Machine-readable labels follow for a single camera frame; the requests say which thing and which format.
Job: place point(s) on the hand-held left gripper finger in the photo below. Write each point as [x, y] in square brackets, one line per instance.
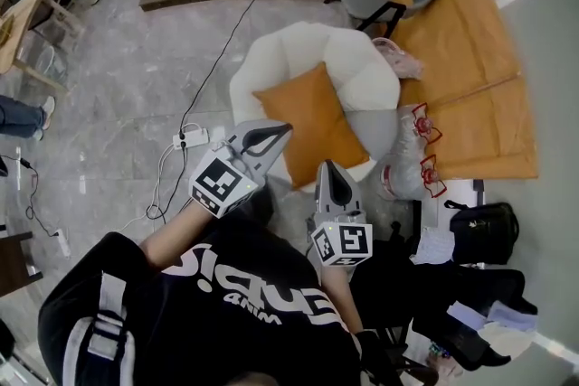
[264, 124]
[273, 153]

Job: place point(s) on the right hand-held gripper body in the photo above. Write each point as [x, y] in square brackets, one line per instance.
[346, 244]

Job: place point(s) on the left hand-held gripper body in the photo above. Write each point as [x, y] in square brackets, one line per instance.
[219, 181]

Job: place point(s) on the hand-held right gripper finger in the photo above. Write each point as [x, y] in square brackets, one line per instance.
[321, 194]
[355, 201]

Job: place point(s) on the orange cushion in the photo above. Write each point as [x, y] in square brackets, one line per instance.
[312, 117]

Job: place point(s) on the person's right forearm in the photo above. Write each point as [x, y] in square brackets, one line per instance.
[339, 298]

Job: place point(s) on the person's left forearm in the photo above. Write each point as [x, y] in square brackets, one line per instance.
[172, 239]

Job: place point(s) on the white round sofa chair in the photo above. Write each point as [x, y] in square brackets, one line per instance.
[289, 45]

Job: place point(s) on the white dotted cloth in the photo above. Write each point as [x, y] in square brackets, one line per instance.
[432, 246]

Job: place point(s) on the black handbag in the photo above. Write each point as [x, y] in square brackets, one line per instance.
[484, 232]

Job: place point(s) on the clear container of colourful items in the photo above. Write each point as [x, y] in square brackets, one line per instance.
[436, 350]

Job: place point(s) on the pink clear plastic bag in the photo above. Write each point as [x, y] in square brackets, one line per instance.
[402, 61]

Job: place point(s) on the person's black printed shirt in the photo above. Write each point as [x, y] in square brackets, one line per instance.
[203, 330]

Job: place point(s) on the small white power strip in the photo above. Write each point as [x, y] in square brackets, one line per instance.
[63, 241]

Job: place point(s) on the pale purple paper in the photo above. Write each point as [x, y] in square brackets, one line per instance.
[511, 314]

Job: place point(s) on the cream white cloth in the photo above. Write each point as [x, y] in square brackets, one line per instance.
[506, 341]

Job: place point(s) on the dark wooden table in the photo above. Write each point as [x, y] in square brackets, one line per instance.
[13, 266]

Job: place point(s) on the light wooden table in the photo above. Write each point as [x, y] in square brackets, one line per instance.
[13, 45]

